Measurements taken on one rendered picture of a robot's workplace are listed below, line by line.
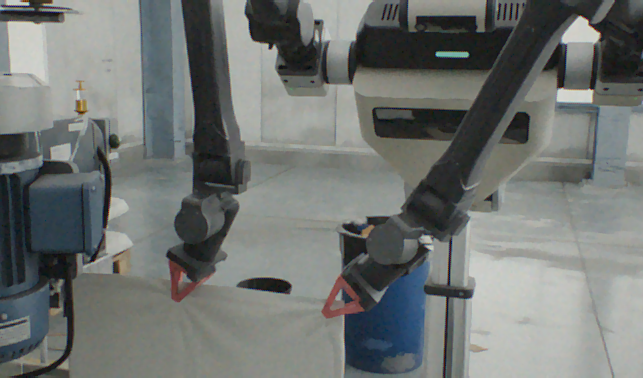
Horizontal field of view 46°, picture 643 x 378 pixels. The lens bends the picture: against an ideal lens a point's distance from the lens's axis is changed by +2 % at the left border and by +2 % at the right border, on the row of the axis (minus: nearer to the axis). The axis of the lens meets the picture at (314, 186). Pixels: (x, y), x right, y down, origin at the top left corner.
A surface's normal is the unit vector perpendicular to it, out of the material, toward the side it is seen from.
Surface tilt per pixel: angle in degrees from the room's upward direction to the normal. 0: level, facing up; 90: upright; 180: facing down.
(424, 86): 40
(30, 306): 91
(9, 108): 91
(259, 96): 90
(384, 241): 77
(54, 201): 90
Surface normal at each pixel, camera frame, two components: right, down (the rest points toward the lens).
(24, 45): 0.96, 0.07
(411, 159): -0.22, 0.76
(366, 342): -0.45, 0.20
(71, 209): 0.14, 0.18
